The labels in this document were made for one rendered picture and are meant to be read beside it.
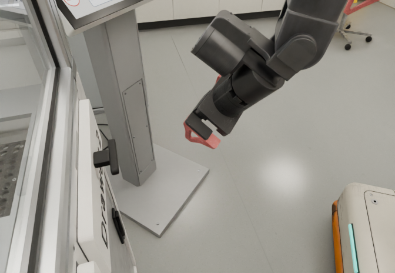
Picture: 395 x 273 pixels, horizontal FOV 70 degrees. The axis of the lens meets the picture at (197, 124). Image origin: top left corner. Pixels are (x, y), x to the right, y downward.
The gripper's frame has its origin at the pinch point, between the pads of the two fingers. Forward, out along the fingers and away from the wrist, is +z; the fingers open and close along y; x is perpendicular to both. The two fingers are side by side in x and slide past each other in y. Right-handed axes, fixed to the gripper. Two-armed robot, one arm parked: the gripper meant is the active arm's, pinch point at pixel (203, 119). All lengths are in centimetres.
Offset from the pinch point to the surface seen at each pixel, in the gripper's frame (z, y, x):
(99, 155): 1.0, 17.2, -10.0
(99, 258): -3.4, 28.7, -1.2
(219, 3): 158, -230, -29
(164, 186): 96, -17, 21
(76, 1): 18.3, -14.1, -40.5
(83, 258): -5.5, 29.8, -3.1
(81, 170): -1.8, 21.2, -10.3
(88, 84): 131, -50, -51
